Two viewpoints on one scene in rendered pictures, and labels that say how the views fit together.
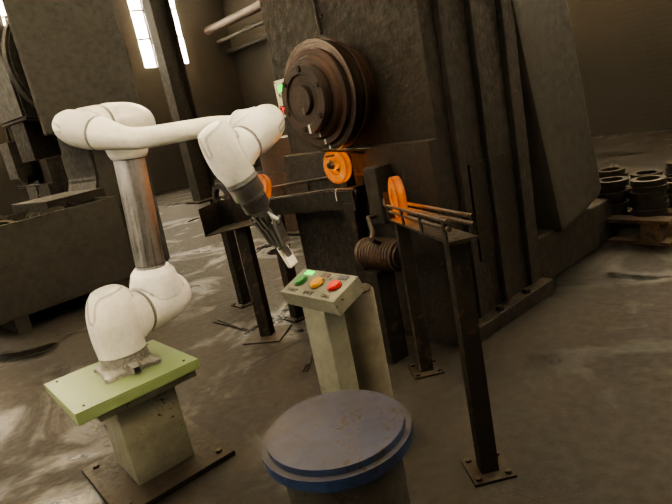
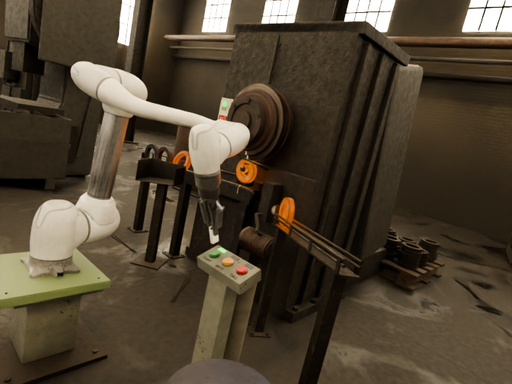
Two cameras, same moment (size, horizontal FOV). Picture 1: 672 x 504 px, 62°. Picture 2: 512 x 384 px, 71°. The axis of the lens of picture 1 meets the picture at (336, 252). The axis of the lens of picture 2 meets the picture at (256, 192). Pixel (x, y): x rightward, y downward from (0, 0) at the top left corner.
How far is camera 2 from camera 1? 0.39 m
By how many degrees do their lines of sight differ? 11
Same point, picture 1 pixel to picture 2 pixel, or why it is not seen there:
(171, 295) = (106, 223)
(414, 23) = (336, 106)
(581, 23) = not seen: hidden behind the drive
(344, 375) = (220, 334)
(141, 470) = (28, 352)
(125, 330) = (62, 240)
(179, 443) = (67, 337)
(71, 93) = (69, 40)
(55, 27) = not seen: outside the picture
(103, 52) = (104, 23)
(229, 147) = (212, 147)
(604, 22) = not seen: hidden behind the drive
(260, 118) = (237, 133)
